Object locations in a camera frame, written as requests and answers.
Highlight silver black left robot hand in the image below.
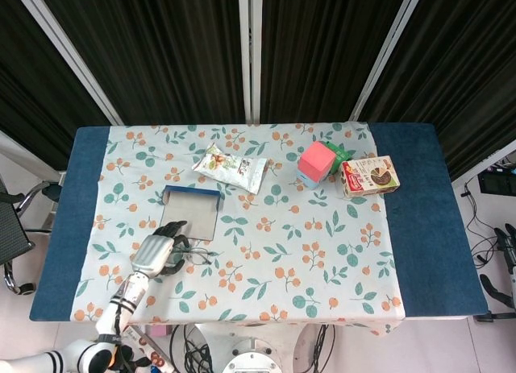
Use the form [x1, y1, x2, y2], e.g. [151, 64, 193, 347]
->
[129, 220, 190, 279]

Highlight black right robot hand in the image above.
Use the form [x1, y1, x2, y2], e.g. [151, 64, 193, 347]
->
[479, 223, 516, 309]

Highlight thin black eyeglasses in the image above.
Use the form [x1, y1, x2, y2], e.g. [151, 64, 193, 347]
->
[171, 246, 217, 267]

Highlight grey tray blue rim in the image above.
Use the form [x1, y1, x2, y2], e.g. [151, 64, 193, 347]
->
[160, 184, 224, 242]

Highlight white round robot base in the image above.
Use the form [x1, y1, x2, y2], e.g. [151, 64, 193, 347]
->
[193, 322, 310, 373]

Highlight cookie box with brown print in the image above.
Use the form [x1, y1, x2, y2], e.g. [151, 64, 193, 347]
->
[337, 155, 402, 200]

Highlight black floor bar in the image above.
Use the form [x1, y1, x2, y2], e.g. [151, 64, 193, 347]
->
[474, 312, 516, 322]

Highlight blue felt table cover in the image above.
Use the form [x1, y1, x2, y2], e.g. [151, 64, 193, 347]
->
[28, 122, 489, 322]

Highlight yellow plush toy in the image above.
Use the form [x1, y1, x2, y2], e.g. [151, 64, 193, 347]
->
[107, 342, 136, 370]

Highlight red white printed package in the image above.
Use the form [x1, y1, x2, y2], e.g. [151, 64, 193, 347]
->
[123, 324, 166, 373]

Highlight white foil snack bag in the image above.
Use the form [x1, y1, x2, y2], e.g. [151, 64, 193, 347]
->
[191, 142, 269, 196]

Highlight floral fruit print tablecloth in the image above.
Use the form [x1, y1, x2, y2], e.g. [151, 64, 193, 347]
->
[69, 122, 406, 337]

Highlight black mesh office chair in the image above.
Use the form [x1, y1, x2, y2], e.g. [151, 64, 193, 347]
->
[0, 175, 64, 297]

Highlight light blue foam cube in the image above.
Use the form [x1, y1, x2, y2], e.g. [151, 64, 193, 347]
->
[296, 169, 323, 190]

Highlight black pleated curtain panel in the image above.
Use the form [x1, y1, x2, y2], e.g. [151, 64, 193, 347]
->
[260, 0, 404, 124]
[0, 0, 114, 159]
[35, 0, 247, 126]
[360, 0, 516, 181]

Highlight pink foam cube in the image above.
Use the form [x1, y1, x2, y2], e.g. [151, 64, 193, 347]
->
[298, 141, 338, 184]

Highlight green object behind cubes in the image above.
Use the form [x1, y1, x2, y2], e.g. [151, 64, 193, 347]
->
[322, 139, 351, 176]

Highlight black floor cables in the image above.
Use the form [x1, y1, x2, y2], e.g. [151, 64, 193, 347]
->
[459, 179, 516, 269]

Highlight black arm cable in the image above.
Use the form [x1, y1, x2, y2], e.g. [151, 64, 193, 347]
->
[112, 298, 123, 344]

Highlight black cable bundle under table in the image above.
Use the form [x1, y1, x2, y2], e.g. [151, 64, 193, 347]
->
[169, 324, 214, 373]

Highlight black cable beside base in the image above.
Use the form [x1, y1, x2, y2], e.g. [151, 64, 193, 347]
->
[314, 324, 335, 373]

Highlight white partition post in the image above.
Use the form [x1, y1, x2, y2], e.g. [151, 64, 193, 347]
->
[348, 0, 424, 122]
[11, 0, 124, 126]
[237, 0, 263, 124]

